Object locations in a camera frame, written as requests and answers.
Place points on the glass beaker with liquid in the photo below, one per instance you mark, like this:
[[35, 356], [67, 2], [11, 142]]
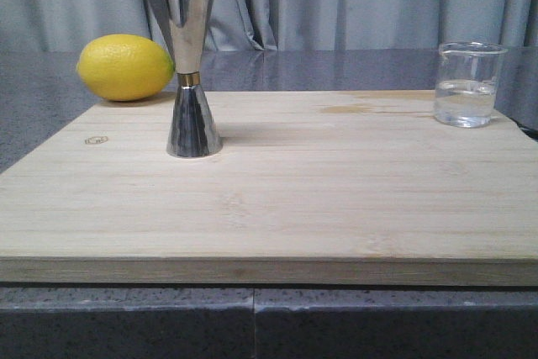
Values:
[[467, 83]]

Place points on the yellow lemon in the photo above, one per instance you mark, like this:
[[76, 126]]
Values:
[[124, 67]]

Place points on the wooden cutting board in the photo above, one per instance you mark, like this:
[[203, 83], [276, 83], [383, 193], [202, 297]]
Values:
[[310, 187]]

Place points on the steel double jigger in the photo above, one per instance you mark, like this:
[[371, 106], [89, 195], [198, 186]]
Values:
[[183, 25]]

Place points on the grey curtain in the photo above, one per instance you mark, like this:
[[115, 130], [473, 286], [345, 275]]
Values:
[[67, 25]]

